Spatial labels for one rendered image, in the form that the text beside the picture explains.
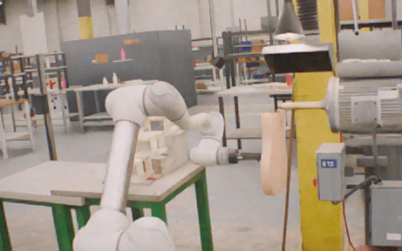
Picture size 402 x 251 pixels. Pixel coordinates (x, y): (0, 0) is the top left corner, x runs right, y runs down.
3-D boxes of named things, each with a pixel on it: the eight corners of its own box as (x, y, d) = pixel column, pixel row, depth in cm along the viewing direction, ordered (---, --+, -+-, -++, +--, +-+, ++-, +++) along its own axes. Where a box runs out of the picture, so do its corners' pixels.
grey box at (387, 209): (404, 237, 202) (404, 117, 192) (404, 247, 193) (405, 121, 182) (370, 236, 207) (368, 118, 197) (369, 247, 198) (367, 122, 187)
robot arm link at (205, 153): (214, 161, 233) (218, 137, 238) (185, 160, 238) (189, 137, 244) (221, 169, 242) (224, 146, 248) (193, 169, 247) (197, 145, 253)
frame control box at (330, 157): (380, 197, 199) (379, 139, 194) (378, 216, 179) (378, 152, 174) (324, 197, 207) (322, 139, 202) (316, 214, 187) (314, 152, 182)
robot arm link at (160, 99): (188, 96, 202) (160, 98, 206) (173, 72, 187) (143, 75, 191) (184, 123, 197) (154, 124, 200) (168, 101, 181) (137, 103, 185)
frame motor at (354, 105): (417, 126, 213) (416, 71, 208) (420, 139, 188) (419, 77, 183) (330, 127, 226) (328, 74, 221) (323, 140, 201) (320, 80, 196)
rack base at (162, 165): (177, 167, 251) (174, 151, 249) (163, 176, 236) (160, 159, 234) (132, 166, 260) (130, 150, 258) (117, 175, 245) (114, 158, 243)
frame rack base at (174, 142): (188, 160, 265) (185, 130, 261) (177, 167, 251) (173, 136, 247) (146, 159, 274) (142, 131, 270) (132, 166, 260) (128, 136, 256)
